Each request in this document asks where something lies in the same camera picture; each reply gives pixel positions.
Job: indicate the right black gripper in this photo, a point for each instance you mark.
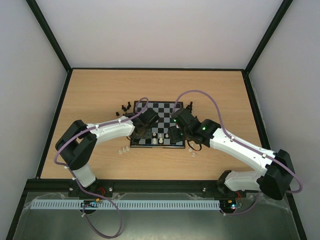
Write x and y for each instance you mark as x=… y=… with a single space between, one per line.
x=176 y=133

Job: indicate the black aluminium frame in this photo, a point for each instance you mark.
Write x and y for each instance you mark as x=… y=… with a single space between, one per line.
x=37 y=184

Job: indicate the grey slotted cable duct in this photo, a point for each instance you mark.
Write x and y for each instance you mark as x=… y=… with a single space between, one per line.
x=72 y=204

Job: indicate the black white chess board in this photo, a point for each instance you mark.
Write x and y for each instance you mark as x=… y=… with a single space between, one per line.
x=164 y=110

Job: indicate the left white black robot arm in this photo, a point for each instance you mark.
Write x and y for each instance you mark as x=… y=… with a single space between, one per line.
x=78 y=142

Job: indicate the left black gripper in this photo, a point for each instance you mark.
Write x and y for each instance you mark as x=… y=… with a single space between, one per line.
x=148 y=134

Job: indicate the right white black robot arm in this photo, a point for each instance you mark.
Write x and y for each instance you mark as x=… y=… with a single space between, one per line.
x=271 y=171

